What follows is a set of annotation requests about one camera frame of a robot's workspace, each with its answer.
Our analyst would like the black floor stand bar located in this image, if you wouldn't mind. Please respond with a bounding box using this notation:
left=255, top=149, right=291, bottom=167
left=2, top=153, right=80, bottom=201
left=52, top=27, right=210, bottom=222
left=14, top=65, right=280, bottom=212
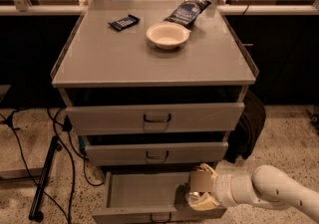
left=29, top=135, right=58, bottom=223

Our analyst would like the middle grey drawer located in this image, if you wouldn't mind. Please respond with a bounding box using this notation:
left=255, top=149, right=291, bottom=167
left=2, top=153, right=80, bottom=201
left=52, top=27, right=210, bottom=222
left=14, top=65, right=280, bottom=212
left=86, top=142, right=228, bottom=166

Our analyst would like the bottom grey drawer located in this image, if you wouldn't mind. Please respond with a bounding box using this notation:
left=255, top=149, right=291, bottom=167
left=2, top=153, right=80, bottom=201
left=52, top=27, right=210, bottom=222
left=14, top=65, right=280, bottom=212
left=93, top=172, right=226, bottom=224

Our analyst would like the dark blue candy bar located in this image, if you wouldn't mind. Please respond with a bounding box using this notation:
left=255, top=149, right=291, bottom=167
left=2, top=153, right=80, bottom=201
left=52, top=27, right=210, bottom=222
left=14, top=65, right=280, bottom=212
left=109, top=14, right=140, bottom=32

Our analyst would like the black bag on floor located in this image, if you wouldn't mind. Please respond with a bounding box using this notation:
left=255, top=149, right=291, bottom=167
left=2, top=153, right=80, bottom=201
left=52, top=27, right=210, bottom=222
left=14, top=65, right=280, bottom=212
left=224, top=91, right=266, bottom=163

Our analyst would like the grey metal drawer cabinet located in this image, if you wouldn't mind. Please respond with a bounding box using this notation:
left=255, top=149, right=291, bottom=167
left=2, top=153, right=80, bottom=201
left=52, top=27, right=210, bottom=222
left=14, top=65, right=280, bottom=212
left=50, top=0, right=259, bottom=224

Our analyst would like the grey drawer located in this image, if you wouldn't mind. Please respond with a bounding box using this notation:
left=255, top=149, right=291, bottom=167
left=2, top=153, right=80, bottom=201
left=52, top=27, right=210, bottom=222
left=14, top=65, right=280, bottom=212
left=86, top=142, right=228, bottom=166
left=67, top=103, right=244, bottom=135
left=93, top=172, right=226, bottom=224

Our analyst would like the white bowl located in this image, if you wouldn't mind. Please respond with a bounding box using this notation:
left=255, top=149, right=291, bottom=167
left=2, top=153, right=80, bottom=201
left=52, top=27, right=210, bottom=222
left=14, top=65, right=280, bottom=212
left=147, top=22, right=190, bottom=50

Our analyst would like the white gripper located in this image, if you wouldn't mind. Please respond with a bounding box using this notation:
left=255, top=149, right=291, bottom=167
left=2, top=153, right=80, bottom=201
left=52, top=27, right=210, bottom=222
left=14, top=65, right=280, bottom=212
left=187, top=163, right=254, bottom=211

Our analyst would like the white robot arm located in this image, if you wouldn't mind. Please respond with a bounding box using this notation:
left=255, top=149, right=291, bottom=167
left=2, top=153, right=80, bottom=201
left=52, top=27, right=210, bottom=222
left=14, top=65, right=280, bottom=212
left=185, top=163, right=319, bottom=222

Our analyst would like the top grey drawer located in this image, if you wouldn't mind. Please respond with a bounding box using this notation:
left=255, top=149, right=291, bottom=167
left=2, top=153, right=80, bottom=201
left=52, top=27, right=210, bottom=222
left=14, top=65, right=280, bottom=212
left=67, top=103, right=244, bottom=135

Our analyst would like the dark blue chip bag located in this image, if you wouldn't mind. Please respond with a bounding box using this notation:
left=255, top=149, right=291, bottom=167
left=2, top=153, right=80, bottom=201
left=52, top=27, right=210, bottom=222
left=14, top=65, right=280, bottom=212
left=164, top=0, right=211, bottom=29

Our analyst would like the orange gold soda can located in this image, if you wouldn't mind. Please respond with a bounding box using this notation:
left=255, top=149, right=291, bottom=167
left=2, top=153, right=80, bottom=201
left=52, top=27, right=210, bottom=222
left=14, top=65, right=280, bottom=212
left=185, top=167, right=211, bottom=204

